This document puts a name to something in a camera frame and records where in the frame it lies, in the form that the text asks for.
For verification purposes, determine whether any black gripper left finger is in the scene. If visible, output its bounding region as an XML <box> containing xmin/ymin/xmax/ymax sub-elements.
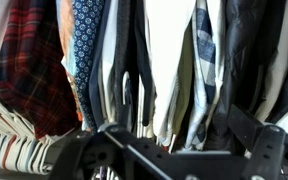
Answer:
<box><xmin>48</xmin><ymin>103</ymin><xmax>198</xmax><ymax>180</ymax></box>

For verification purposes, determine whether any red plaid shirt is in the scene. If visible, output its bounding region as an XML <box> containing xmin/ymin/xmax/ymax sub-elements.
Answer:
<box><xmin>0</xmin><ymin>0</ymin><xmax>82</xmax><ymax>140</ymax></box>

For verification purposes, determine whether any grey garment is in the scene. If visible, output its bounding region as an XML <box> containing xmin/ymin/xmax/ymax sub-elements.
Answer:
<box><xmin>113</xmin><ymin>0</ymin><xmax>132</xmax><ymax>118</ymax></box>

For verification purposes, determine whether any dark navy garment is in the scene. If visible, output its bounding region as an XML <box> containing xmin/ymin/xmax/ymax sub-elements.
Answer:
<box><xmin>133</xmin><ymin>0</ymin><xmax>156</xmax><ymax>128</ymax></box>

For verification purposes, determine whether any blue grey shirt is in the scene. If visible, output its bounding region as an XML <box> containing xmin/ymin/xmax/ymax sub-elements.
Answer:
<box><xmin>88</xmin><ymin>0</ymin><xmax>114</xmax><ymax>130</ymax></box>

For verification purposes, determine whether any cream garment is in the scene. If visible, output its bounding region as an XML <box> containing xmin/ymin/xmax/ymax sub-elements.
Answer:
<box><xmin>253</xmin><ymin>0</ymin><xmax>288</xmax><ymax>123</ymax></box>

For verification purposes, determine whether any dark black jacket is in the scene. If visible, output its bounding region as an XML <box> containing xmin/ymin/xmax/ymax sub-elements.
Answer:
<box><xmin>204</xmin><ymin>0</ymin><xmax>288</xmax><ymax>153</ymax></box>

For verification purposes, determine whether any blue white check shirt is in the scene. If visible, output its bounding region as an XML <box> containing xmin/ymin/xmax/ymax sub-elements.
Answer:
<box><xmin>183</xmin><ymin>0</ymin><xmax>227</xmax><ymax>152</ymax></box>

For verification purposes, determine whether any navy floral print shirt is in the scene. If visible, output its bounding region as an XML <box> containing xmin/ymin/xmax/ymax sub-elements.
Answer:
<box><xmin>71</xmin><ymin>0</ymin><xmax>106</xmax><ymax>133</ymax></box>

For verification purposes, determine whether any thin white plastic hanger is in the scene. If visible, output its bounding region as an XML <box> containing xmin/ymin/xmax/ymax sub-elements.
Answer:
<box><xmin>121</xmin><ymin>70</ymin><xmax>131</xmax><ymax>106</ymax></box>

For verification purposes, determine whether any orange shirt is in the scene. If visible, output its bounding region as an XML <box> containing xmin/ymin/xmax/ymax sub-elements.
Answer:
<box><xmin>56</xmin><ymin>0</ymin><xmax>85</xmax><ymax>123</ymax></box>

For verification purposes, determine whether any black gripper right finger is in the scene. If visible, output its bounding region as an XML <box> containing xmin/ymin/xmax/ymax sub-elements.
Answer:
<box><xmin>227</xmin><ymin>104</ymin><xmax>288</xmax><ymax>180</ymax></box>

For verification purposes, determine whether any red plastic hanger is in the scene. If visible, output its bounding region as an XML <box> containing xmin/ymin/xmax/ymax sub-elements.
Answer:
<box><xmin>1</xmin><ymin>134</ymin><xmax>19</xmax><ymax>170</ymax></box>

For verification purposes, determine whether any khaki garment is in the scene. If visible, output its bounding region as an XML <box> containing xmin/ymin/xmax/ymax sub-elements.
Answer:
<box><xmin>171</xmin><ymin>19</ymin><xmax>197</xmax><ymax>142</ymax></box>

